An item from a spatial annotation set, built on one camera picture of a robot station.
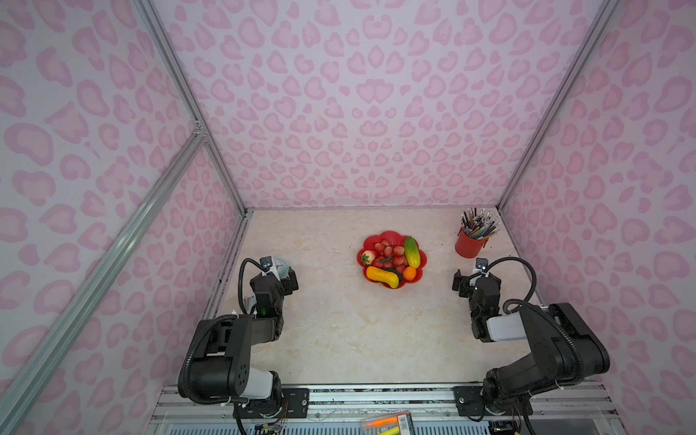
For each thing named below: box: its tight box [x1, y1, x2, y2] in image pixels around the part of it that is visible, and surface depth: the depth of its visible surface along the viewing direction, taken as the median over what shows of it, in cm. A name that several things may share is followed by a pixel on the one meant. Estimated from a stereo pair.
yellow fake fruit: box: [365, 265, 400, 290], surface depth 93 cm
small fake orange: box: [403, 265, 417, 281], surface depth 97 cm
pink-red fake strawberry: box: [360, 250, 377, 266], surface depth 100 cm
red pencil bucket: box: [454, 226, 490, 259], surface depth 105 cm
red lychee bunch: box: [372, 238, 408, 273], surface depth 100 cm
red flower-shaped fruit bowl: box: [392, 231, 428, 290], surface depth 100 cm
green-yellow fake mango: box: [404, 235, 421, 270], surface depth 100 cm
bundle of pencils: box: [460, 206, 501, 241], surface depth 97 cm
